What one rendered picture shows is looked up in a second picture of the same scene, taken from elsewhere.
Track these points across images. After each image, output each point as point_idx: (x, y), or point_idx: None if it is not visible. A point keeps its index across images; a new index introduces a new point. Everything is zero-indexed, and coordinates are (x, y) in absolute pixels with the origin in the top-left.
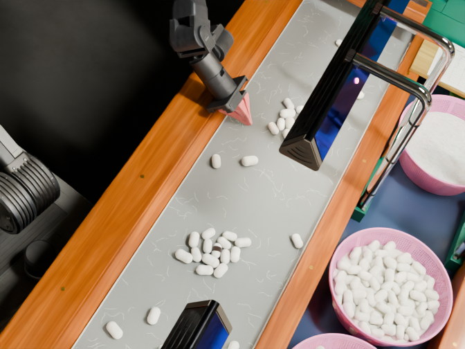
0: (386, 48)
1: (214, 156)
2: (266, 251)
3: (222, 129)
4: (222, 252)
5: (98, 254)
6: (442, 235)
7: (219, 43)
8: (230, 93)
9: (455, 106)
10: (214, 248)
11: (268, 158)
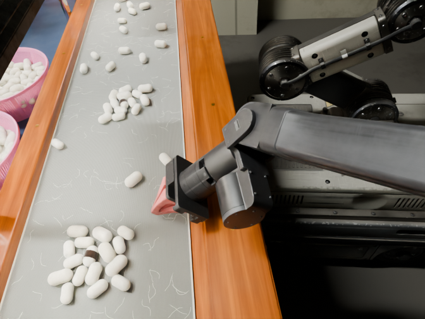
0: None
1: (168, 157)
2: (84, 127)
3: None
4: (117, 102)
5: (198, 56)
6: None
7: (229, 178)
8: (181, 173)
9: None
10: (124, 100)
11: (116, 200)
